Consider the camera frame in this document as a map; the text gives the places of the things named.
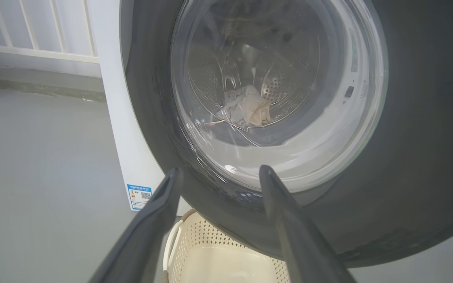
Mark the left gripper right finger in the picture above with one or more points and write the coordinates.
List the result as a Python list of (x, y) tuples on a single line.
[(301, 247)]

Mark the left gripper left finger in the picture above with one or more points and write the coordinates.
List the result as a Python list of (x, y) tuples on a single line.
[(144, 243)]

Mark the cream beige garment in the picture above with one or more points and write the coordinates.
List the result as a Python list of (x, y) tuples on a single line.
[(254, 108)]

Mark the dark round washer door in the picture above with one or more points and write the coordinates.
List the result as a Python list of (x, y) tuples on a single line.
[(427, 137)]

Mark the white front-load washing machine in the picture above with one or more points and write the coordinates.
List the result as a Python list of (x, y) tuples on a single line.
[(124, 137)]

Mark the black door latch socket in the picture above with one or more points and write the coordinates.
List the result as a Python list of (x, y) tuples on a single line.
[(349, 91)]

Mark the stainless steel washing machine drum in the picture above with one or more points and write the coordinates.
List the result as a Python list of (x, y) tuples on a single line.
[(218, 70)]

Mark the blue energy label sticker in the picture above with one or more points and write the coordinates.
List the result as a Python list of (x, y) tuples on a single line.
[(139, 196)]

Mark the cream perforated laundry basket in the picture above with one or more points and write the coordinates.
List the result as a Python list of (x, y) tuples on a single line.
[(218, 263)]

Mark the white metal railing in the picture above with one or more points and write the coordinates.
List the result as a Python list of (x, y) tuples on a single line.
[(34, 53)]

